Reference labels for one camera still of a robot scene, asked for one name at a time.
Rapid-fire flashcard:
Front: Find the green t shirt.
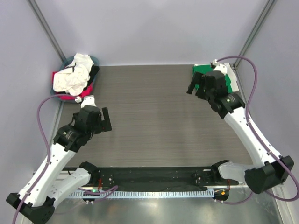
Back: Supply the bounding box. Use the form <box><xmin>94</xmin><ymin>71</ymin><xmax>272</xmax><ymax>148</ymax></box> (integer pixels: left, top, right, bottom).
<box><xmin>192</xmin><ymin>63</ymin><xmax>234</xmax><ymax>94</ymax></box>

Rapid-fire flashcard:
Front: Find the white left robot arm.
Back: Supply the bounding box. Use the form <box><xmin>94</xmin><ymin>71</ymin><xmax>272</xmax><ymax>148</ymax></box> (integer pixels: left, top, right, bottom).
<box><xmin>6</xmin><ymin>105</ymin><xmax>112</xmax><ymax>224</ymax></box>

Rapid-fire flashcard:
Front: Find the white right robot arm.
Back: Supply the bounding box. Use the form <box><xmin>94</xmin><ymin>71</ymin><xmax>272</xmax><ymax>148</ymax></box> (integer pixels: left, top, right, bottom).
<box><xmin>187</xmin><ymin>70</ymin><xmax>294</xmax><ymax>194</ymax></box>

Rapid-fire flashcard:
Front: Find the folded white t shirt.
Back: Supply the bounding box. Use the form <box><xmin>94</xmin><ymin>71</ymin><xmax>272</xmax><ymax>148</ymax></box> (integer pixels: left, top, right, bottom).
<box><xmin>193</xmin><ymin>63</ymin><xmax>239</xmax><ymax>93</ymax></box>

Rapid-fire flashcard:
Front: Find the pink t shirt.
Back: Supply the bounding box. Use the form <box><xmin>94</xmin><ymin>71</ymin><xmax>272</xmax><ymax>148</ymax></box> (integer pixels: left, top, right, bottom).
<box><xmin>51</xmin><ymin>71</ymin><xmax>93</xmax><ymax>103</ymax></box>

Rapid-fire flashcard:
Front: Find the crumpled white t shirt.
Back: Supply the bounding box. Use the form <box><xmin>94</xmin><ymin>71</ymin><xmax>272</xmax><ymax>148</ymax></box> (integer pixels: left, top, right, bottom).
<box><xmin>53</xmin><ymin>53</ymin><xmax>94</xmax><ymax>96</ymax></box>

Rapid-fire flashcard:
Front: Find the black t shirt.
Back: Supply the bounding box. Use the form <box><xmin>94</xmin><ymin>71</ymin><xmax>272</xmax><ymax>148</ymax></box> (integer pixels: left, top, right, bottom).
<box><xmin>89</xmin><ymin>65</ymin><xmax>100</xmax><ymax>82</ymax></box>

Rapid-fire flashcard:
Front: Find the blue laundry basket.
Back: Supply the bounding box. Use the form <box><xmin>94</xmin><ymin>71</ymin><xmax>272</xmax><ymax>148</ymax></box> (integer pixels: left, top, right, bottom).
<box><xmin>50</xmin><ymin>53</ymin><xmax>100</xmax><ymax>103</ymax></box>

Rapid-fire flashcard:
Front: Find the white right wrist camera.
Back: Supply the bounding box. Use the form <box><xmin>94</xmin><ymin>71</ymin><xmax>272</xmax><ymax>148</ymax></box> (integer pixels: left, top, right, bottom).
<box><xmin>210</xmin><ymin>59</ymin><xmax>228</xmax><ymax>75</ymax></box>

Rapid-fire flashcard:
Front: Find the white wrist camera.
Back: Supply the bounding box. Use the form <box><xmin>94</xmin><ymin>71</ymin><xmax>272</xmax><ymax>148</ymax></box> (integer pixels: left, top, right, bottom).
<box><xmin>210</xmin><ymin>59</ymin><xmax>228</xmax><ymax>75</ymax></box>
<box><xmin>74</xmin><ymin>95</ymin><xmax>96</xmax><ymax>108</ymax></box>

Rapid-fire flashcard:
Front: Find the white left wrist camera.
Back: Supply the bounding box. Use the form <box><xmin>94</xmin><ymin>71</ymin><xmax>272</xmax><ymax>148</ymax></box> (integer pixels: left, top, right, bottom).
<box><xmin>74</xmin><ymin>95</ymin><xmax>96</xmax><ymax>108</ymax></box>

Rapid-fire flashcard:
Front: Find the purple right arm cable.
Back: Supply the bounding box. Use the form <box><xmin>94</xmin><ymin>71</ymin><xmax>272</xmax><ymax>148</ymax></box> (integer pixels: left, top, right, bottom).
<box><xmin>214</xmin><ymin>55</ymin><xmax>299</xmax><ymax>205</ymax></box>

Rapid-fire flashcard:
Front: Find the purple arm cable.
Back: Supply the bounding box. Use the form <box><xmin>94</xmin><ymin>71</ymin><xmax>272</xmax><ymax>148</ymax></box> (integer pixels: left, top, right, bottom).
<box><xmin>214</xmin><ymin>55</ymin><xmax>299</xmax><ymax>205</ymax></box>
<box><xmin>12</xmin><ymin>94</ymin><xmax>119</xmax><ymax>224</ymax></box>

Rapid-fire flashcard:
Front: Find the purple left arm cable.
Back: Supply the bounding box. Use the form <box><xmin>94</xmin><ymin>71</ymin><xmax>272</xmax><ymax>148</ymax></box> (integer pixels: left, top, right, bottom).
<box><xmin>12</xmin><ymin>94</ymin><xmax>119</xmax><ymax>224</ymax></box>

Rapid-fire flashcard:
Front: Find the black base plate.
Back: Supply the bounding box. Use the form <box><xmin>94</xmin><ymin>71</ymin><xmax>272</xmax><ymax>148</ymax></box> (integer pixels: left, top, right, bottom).
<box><xmin>79</xmin><ymin>166</ymin><xmax>236</xmax><ymax>192</ymax></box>

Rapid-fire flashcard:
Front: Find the right aluminium corner post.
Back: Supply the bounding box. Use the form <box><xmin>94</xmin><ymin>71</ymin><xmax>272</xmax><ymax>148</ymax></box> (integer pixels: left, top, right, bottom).
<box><xmin>239</xmin><ymin>0</ymin><xmax>277</xmax><ymax>57</ymax></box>

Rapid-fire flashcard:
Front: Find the aluminium corner post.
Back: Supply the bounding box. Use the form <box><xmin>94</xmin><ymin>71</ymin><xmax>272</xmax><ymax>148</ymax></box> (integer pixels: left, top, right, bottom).
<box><xmin>239</xmin><ymin>0</ymin><xmax>277</xmax><ymax>57</ymax></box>
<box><xmin>27</xmin><ymin>0</ymin><xmax>66</xmax><ymax>62</ymax></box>

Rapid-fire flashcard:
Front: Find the slotted cable duct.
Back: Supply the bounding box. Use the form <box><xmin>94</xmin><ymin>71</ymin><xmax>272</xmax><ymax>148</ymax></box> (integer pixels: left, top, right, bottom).
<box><xmin>68</xmin><ymin>189</ymin><xmax>214</xmax><ymax>199</ymax></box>

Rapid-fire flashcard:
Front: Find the left aluminium corner post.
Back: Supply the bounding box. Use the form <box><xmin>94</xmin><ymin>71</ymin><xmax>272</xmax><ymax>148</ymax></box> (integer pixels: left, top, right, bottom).
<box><xmin>27</xmin><ymin>0</ymin><xmax>66</xmax><ymax>62</ymax></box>

